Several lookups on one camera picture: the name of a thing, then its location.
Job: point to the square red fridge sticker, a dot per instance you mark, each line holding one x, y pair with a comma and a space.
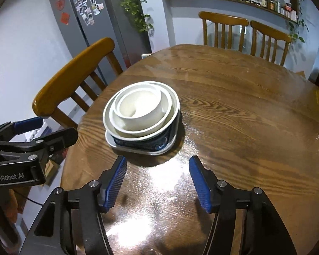
65, 18

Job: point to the blue plate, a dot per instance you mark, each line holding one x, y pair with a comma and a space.
154, 143

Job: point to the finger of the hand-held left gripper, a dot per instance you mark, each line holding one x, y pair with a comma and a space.
29, 124
66, 136

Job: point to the shallow white bowl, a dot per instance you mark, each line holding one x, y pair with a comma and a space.
148, 132

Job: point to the grey refrigerator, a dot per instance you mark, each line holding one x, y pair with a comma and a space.
114, 32

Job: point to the wooden chair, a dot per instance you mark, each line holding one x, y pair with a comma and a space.
223, 18
74, 71
271, 32

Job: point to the large white bowl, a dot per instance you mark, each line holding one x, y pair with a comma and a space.
105, 115

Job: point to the green hanging plant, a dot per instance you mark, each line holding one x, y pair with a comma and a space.
297, 26

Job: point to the round red fridge sticker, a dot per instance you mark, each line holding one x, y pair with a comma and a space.
59, 3

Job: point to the white square plate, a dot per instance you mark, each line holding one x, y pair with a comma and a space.
138, 151

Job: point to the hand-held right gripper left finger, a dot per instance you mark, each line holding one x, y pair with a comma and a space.
114, 183

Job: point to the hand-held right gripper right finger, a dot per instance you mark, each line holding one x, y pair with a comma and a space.
200, 186

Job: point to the trailing green plant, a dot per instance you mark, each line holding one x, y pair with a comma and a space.
133, 8

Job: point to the cluster of fridge photo magnets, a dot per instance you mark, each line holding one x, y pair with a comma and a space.
89, 2

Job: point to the deep white bowl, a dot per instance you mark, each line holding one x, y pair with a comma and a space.
138, 103

